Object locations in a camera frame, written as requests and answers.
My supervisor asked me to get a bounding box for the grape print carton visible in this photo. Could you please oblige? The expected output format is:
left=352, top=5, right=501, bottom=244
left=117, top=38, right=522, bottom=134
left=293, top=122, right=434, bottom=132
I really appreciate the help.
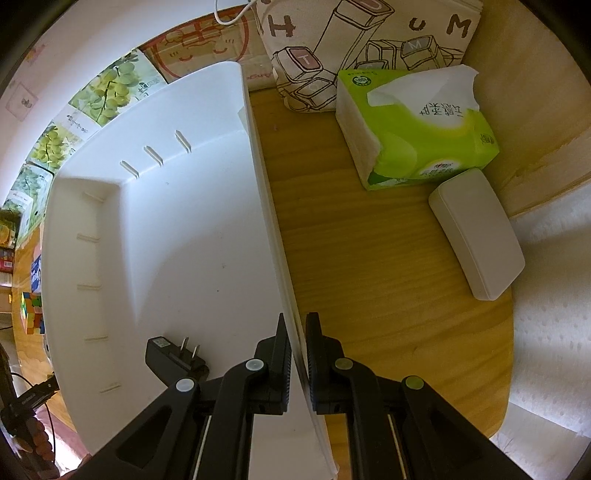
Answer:
left=2, top=164, right=51, bottom=232
left=68, top=48, right=171, bottom=127
left=25, top=108, right=100, bottom=174

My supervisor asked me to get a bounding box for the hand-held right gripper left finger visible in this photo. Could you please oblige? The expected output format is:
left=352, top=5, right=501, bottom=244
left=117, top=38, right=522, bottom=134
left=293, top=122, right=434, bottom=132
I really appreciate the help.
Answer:
left=95, top=313, right=294, bottom=480

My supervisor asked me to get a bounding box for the printed canvas bag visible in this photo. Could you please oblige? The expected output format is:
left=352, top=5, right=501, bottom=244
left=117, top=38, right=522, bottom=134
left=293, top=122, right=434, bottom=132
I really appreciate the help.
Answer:
left=255, top=0, right=485, bottom=113

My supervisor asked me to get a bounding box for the pink frame wall sticker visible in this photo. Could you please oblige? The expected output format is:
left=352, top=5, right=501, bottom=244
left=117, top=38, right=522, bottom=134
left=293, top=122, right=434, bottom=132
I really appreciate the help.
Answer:
left=6, top=80, right=40, bottom=121

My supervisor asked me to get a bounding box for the green tissue pack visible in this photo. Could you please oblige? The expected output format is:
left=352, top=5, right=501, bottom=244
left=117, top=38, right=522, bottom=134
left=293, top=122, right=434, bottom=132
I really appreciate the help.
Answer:
left=335, top=65, right=500, bottom=192

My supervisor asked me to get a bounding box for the white plastic bin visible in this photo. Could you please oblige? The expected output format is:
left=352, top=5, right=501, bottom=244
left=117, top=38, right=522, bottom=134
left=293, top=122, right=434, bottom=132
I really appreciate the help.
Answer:
left=41, top=60, right=340, bottom=480

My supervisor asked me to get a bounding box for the white rectangular case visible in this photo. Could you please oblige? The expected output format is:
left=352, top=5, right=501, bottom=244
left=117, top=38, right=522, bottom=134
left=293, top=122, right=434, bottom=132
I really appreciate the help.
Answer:
left=428, top=167, right=526, bottom=302

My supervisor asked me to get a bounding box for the cardboard box red print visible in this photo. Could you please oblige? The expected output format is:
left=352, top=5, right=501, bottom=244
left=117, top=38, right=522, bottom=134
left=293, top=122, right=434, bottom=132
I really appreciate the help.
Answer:
left=139, top=7, right=278, bottom=90

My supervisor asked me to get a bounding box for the wooden bed board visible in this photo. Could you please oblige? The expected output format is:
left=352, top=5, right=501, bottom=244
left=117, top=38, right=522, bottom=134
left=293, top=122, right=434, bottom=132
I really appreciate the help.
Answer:
left=462, top=0, right=591, bottom=217

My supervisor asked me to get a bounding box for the black power adapter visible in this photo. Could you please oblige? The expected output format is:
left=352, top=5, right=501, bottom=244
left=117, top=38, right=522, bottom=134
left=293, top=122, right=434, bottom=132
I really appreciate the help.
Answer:
left=145, top=336, right=209, bottom=388

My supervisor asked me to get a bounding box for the white cable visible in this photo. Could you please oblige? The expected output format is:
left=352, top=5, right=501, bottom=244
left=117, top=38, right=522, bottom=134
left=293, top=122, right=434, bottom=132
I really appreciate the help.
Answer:
left=213, top=0, right=259, bottom=26

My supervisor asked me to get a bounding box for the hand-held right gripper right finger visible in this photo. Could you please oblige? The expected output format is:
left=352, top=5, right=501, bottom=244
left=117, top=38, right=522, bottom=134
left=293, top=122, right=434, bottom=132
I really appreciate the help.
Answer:
left=305, top=312, right=532, bottom=480

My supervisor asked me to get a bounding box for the clear box blue label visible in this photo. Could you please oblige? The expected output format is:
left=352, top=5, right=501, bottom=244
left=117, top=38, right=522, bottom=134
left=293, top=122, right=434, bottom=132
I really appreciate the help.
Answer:
left=28, top=254, right=44, bottom=294

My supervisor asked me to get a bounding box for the person's left hand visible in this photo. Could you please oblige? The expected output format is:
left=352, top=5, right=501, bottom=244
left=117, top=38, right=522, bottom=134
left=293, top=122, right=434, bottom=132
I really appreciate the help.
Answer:
left=9, top=411, right=93, bottom=480

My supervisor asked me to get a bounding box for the multicoloured puzzle cube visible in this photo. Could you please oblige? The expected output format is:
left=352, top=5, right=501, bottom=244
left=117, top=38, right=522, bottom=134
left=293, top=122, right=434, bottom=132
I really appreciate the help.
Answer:
left=19, top=291, right=46, bottom=335

